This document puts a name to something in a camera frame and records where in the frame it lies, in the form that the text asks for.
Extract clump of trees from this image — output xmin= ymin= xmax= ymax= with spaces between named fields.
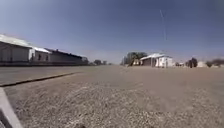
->
xmin=121 ymin=51 xmax=149 ymax=67

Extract white-roofed grey shed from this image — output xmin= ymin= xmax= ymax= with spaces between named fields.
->
xmin=0 ymin=33 xmax=53 ymax=66

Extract tan gravel ground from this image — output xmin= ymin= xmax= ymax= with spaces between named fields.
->
xmin=0 ymin=64 xmax=224 ymax=128

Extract low distant bushes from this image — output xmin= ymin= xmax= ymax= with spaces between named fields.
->
xmin=204 ymin=58 xmax=224 ymax=69

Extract distant row of trees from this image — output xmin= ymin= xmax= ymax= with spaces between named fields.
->
xmin=88 ymin=59 xmax=109 ymax=66

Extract white building with pale roof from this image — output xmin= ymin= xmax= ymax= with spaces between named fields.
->
xmin=139 ymin=53 xmax=174 ymax=69

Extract tall thin lattice mast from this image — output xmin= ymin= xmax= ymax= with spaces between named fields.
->
xmin=158 ymin=8 xmax=168 ymax=55

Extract dark bush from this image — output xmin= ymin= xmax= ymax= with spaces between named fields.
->
xmin=185 ymin=57 xmax=199 ymax=69

